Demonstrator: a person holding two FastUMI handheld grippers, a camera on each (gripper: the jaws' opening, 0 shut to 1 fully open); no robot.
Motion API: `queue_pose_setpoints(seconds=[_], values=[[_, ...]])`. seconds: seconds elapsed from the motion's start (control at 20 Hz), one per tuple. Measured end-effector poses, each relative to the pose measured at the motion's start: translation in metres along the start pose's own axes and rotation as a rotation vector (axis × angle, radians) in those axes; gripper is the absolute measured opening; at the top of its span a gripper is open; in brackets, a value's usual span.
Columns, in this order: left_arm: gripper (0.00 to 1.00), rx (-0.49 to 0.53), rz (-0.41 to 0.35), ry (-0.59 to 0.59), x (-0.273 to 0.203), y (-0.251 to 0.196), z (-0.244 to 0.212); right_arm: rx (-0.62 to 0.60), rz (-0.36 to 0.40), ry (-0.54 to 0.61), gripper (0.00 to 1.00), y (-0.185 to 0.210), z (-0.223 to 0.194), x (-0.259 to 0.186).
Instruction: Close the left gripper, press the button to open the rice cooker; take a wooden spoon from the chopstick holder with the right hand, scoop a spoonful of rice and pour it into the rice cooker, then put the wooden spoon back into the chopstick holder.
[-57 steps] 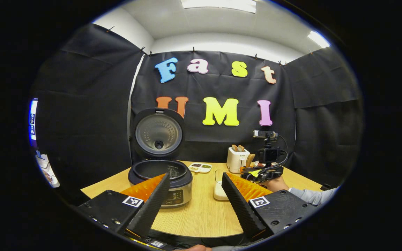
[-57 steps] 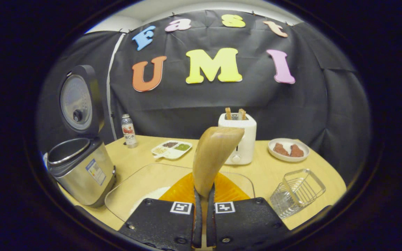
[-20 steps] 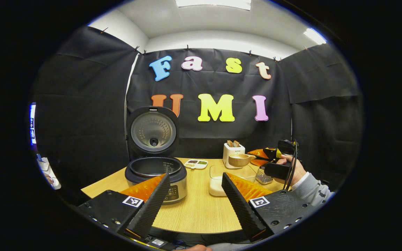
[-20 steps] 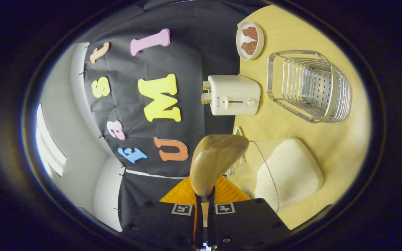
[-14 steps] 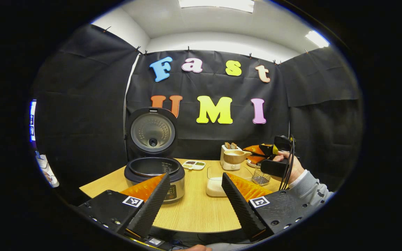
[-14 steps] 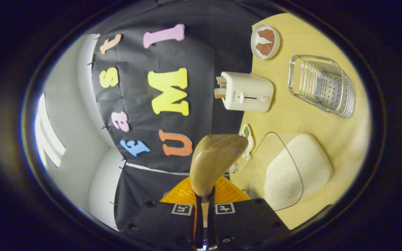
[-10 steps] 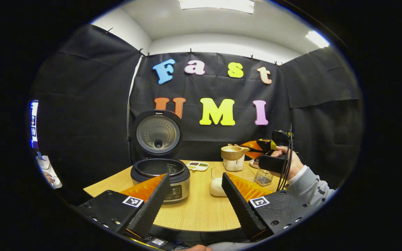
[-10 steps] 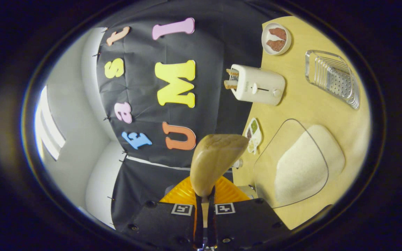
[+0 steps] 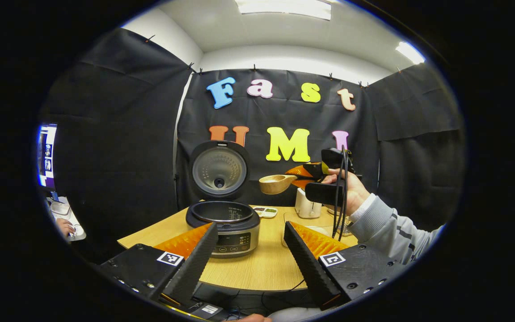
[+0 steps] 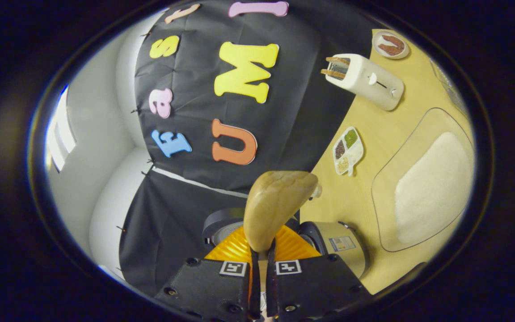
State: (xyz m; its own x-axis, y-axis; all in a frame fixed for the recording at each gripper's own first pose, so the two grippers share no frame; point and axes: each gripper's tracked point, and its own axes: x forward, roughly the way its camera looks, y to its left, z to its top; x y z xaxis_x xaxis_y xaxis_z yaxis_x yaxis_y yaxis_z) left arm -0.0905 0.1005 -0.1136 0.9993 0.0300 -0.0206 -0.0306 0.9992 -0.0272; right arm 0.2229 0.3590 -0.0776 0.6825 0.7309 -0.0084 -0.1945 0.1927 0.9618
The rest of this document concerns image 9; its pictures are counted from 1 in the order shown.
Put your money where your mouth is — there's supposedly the computer monitor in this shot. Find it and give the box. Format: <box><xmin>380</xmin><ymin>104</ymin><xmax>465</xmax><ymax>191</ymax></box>
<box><xmin>37</xmin><ymin>124</ymin><xmax>58</xmax><ymax>190</ymax></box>

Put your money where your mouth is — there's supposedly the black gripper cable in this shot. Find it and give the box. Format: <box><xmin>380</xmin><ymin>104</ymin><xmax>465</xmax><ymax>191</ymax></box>
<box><xmin>331</xmin><ymin>145</ymin><xmax>351</xmax><ymax>242</ymax></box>

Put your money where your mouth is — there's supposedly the clear box of white rice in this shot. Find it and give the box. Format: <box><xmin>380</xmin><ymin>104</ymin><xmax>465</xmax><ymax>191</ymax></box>
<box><xmin>281</xmin><ymin>212</ymin><xmax>335</xmax><ymax>248</ymax></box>

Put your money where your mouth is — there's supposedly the thin black cable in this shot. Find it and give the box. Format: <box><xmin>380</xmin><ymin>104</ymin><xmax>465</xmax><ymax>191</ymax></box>
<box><xmin>227</xmin><ymin>279</ymin><xmax>308</xmax><ymax>314</ymax></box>

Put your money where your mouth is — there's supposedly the white divided sauce dish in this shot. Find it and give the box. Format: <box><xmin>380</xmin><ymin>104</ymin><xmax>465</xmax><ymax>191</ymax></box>
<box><xmin>253</xmin><ymin>206</ymin><xmax>279</xmax><ymax>219</ymax></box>

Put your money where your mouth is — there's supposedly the small ceiling light panel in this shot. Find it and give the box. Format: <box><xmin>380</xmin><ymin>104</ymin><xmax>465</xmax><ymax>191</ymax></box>
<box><xmin>395</xmin><ymin>41</ymin><xmax>426</xmax><ymax>65</ymax></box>

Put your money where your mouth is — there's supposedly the white toaster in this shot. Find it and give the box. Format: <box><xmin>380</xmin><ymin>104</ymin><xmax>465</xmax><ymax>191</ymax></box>
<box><xmin>294</xmin><ymin>187</ymin><xmax>322</xmax><ymax>220</ymax></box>

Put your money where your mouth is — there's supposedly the wooden spoon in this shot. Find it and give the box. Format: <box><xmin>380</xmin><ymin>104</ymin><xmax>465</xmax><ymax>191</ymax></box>
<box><xmin>258</xmin><ymin>174</ymin><xmax>299</xmax><ymax>195</ymax></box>

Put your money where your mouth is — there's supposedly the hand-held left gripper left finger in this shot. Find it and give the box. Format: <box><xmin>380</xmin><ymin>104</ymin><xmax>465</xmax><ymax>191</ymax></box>
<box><xmin>99</xmin><ymin>222</ymin><xmax>220</xmax><ymax>307</ymax></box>

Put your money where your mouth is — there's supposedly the person's grey clothing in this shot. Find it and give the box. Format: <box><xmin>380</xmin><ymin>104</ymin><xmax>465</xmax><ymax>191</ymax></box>
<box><xmin>267</xmin><ymin>307</ymin><xmax>329</xmax><ymax>322</ymax></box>

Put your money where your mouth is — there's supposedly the large ceiling light panel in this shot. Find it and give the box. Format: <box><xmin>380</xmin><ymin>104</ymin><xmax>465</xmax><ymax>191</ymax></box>
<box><xmin>234</xmin><ymin>0</ymin><xmax>333</xmax><ymax>21</ymax></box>

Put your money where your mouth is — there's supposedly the dark grey rice cooker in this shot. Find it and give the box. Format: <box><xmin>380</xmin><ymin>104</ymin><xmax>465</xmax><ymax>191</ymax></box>
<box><xmin>185</xmin><ymin>140</ymin><xmax>262</xmax><ymax>259</ymax></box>

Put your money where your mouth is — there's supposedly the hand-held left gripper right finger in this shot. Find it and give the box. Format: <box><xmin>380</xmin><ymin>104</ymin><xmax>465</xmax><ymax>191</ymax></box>
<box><xmin>283</xmin><ymin>221</ymin><xmax>408</xmax><ymax>310</ymax></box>

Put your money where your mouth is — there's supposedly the white side desk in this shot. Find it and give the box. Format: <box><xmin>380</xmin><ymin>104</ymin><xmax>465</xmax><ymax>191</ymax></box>
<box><xmin>46</xmin><ymin>196</ymin><xmax>87</xmax><ymax>242</ymax></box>

